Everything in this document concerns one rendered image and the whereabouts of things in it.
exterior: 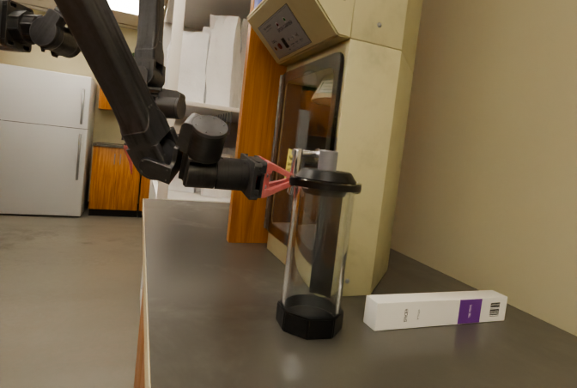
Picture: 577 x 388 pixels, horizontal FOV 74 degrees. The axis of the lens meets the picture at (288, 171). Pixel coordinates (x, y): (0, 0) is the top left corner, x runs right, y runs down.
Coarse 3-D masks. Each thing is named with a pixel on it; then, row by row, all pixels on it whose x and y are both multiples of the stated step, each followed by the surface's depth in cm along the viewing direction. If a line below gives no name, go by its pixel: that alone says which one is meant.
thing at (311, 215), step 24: (312, 192) 54; (336, 192) 53; (360, 192) 56; (312, 216) 54; (336, 216) 54; (288, 240) 58; (312, 240) 54; (336, 240) 55; (288, 264) 57; (312, 264) 54; (336, 264) 55; (288, 288) 56; (312, 288) 55; (336, 288) 56; (312, 312) 55; (336, 312) 56
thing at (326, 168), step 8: (320, 152) 57; (328, 152) 57; (336, 152) 57; (320, 160) 57; (328, 160) 57; (336, 160) 57; (304, 168) 57; (312, 168) 58; (320, 168) 57; (328, 168) 57; (336, 168) 58; (296, 176) 57; (304, 176) 55; (312, 176) 54; (320, 176) 54; (328, 176) 54; (336, 176) 54; (344, 176) 55; (352, 176) 57
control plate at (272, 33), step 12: (276, 12) 78; (288, 12) 74; (264, 24) 86; (288, 24) 78; (300, 24) 74; (264, 36) 91; (276, 36) 86; (288, 36) 81; (300, 36) 77; (288, 48) 85
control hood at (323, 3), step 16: (272, 0) 76; (288, 0) 72; (304, 0) 68; (320, 0) 65; (336, 0) 66; (352, 0) 67; (256, 16) 87; (304, 16) 71; (320, 16) 67; (336, 16) 66; (256, 32) 93; (320, 32) 70; (336, 32) 67; (304, 48) 80; (320, 48) 77
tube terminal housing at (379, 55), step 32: (384, 0) 69; (416, 0) 80; (352, 32) 68; (384, 32) 70; (416, 32) 86; (288, 64) 96; (352, 64) 68; (384, 64) 71; (352, 96) 69; (384, 96) 71; (352, 128) 70; (384, 128) 72; (352, 160) 70; (384, 160) 73; (384, 192) 74; (352, 224) 72; (384, 224) 79; (352, 256) 72; (384, 256) 85; (352, 288) 73
